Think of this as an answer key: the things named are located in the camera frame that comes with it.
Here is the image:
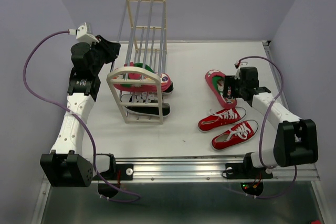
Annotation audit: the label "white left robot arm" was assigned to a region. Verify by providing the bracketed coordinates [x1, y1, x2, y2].
[40, 35, 121, 187]

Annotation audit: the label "red sneaker lower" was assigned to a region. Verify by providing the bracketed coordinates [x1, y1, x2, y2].
[211, 120, 259, 151]

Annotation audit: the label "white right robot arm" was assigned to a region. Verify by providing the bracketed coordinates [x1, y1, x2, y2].
[223, 67, 318, 177]

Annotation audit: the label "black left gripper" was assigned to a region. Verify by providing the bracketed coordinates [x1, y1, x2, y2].
[88, 35, 121, 74]

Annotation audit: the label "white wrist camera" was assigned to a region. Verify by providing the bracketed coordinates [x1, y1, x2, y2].
[68, 22, 99, 44]
[234, 61, 248, 79]

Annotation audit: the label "beige chrome shoe shelf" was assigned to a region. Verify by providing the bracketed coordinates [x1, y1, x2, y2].
[107, 0, 167, 124]

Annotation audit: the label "red sneaker upper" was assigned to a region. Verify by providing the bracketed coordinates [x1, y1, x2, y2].
[197, 107, 247, 132]

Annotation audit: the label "pink flip-flop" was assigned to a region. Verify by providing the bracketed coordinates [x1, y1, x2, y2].
[205, 69, 237, 109]
[113, 72, 172, 92]

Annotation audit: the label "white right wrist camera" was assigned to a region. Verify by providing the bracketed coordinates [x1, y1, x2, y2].
[234, 61, 248, 79]

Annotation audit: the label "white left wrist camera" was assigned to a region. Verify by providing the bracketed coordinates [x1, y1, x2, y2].
[68, 22, 99, 44]

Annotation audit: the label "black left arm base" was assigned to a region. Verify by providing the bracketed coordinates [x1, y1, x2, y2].
[93, 154, 134, 198]

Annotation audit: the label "aluminium mounting rail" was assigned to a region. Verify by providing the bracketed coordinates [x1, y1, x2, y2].
[44, 158, 321, 183]

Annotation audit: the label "red sneaker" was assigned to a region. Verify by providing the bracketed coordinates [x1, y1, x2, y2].
[211, 120, 259, 151]
[197, 107, 247, 132]

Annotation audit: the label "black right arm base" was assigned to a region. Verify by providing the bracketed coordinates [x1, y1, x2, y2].
[222, 153, 273, 198]

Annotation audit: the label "black sneaker white laces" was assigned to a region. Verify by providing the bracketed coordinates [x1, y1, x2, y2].
[125, 94, 171, 117]

